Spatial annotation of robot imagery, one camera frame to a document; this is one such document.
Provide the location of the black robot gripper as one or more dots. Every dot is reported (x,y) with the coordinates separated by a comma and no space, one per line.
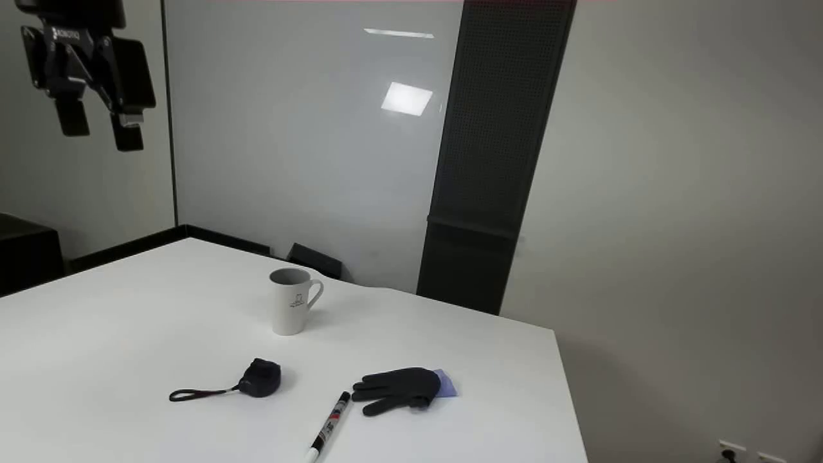
(73,47)

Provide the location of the black and white marker pen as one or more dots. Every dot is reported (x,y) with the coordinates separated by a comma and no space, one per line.
(326,427)

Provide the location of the white ceramic mug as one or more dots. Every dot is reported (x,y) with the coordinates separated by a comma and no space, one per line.
(294,293)

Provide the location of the black side table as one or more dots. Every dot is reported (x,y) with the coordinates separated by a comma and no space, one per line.
(29,254)

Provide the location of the black chair back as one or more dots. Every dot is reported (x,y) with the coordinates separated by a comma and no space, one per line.
(305,254)

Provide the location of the black glove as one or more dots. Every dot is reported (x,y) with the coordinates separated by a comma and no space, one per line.
(397,388)

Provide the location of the blue cloth piece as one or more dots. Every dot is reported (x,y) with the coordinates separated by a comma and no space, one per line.
(446,385)

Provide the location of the small black pouch with strap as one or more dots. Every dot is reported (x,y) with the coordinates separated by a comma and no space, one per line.
(261,379)

